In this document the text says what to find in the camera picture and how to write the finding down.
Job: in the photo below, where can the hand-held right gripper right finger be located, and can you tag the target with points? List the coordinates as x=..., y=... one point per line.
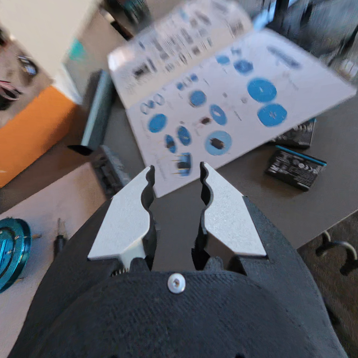
x=232, y=223

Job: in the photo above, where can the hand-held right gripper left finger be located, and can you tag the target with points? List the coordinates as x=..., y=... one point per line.
x=123, y=223

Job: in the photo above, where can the black electric screwdriver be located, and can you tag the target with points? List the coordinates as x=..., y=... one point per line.
x=60, y=240

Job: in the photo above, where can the blue round metal turntable base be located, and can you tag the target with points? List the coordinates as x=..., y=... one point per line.
x=14, y=251

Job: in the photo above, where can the grey desk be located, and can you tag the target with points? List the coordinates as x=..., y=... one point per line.
x=307, y=212

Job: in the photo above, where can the black screwdriver bit case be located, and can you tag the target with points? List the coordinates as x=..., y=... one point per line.
x=112, y=170

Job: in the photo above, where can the printed instruction sheet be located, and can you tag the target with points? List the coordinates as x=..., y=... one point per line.
x=237, y=139

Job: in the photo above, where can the white foam sheet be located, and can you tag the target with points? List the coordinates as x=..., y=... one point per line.
x=42, y=201

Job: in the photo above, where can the dark bit case sleeve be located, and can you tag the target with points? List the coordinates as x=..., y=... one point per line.
x=98, y=112

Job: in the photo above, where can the cardboard box with white flaps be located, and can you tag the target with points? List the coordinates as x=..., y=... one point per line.
x=36, y=131

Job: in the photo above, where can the printed instruction booklet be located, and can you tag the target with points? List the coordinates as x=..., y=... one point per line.
x=167, y=56

